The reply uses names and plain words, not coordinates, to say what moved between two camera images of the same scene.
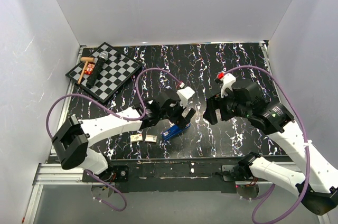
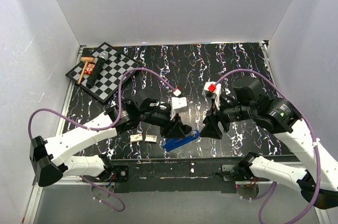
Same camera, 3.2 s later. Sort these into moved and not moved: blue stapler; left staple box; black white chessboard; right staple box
Moved: blue stapler
Not moved: left staple box; right staple box; black white chessboard
